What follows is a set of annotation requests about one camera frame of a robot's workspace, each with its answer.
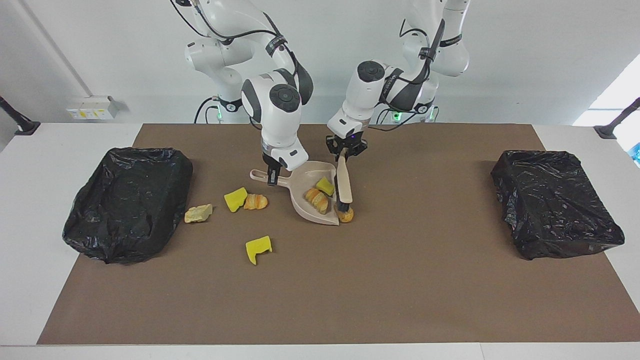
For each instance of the pale cream foam chunk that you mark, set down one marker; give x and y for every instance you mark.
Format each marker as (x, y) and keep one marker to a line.
(197, 214)

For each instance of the orange striped toy croissant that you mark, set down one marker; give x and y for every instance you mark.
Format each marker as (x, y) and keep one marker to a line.
(256, 202)
(317, 200)

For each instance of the white wall socket box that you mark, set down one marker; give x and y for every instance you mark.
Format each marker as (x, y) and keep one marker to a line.
(90, 107)

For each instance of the black camera stand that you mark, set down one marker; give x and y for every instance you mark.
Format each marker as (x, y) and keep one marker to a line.
(22, 126)
(607, 131)

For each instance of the beige plastic dustpan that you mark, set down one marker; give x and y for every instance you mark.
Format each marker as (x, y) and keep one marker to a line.
(300, 185)

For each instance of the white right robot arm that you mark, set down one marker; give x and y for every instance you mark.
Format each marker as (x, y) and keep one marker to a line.
(272, 130)

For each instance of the green and yellow sponge piece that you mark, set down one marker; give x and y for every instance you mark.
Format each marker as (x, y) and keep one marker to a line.
(326, 186)

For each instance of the blue object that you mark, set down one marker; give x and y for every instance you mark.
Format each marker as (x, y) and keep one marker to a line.
(636, 154)

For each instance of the yellow sponge wedge piece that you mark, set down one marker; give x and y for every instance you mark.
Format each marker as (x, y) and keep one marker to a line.
(235, 200)

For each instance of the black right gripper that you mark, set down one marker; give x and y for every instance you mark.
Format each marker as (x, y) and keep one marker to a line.
(270, 162)

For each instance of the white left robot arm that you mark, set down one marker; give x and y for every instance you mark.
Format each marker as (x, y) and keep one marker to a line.
(360, 97)

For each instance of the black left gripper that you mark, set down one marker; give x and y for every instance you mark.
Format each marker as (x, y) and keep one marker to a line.
(347, 142)

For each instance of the brown table mat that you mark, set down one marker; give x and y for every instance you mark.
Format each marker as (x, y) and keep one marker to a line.
(425, 300)

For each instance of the brown toy bread roll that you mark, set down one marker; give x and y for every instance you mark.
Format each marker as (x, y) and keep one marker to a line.
(346, 216)

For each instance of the beige brush with black bristles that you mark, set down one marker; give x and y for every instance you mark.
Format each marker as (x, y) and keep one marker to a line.
(344, 182)

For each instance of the black bag lined bin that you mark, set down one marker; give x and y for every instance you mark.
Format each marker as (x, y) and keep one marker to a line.
(555, 210)
(125, 210)

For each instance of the notched yellow sponge piece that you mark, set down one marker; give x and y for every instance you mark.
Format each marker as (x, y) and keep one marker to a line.
(257, 246)

